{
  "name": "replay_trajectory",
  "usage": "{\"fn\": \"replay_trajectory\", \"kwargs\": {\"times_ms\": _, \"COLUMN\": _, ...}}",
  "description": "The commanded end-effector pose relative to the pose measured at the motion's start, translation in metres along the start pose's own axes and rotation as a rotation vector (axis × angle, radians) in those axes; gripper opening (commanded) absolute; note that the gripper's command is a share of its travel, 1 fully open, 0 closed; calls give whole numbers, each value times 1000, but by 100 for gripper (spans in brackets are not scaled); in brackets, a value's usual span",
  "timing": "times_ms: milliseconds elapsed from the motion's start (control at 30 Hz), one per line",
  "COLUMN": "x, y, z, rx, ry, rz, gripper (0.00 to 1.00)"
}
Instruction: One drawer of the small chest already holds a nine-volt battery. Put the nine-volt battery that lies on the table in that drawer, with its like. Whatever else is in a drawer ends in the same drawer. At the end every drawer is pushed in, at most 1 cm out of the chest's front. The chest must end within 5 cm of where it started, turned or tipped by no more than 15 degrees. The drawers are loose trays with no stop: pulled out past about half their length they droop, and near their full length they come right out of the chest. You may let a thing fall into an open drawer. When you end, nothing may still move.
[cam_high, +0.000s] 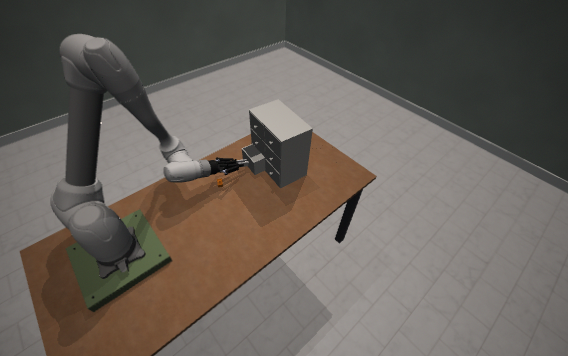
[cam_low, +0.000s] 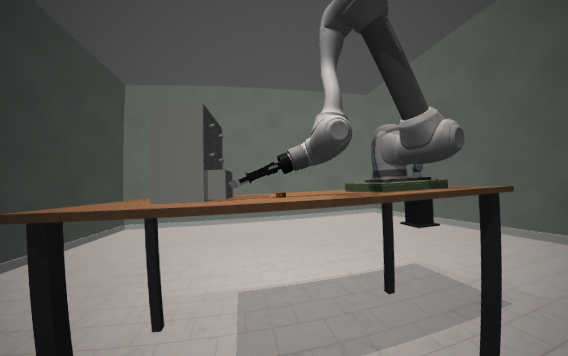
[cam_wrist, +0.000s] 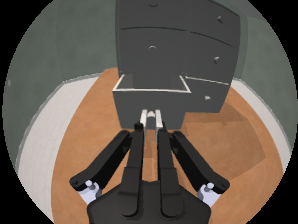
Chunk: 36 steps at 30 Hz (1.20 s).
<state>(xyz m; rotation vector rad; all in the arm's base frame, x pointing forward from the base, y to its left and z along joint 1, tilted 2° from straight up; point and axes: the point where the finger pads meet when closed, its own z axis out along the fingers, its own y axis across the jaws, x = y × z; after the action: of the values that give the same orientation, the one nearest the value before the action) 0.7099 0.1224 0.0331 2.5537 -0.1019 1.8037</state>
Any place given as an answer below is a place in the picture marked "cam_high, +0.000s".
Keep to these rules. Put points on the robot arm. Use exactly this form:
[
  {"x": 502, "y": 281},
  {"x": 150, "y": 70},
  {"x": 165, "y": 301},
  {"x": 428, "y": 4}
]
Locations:
[{"x": 92, "y": 66}]

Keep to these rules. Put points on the dark grey drawer front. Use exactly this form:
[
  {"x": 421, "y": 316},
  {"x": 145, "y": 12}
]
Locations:
[
  {"x": 272, "y": 158},
  {"x": 272, "y": 142},
  {"x": 258, "y": 142},
  {"x": 257, "y": 126},
  {"x": 272, "y": 172},
  {"x": 255, "y": 158}
]

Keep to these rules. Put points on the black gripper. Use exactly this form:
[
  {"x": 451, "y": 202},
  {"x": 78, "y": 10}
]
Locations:
[{"x": 222, "y": 165}]

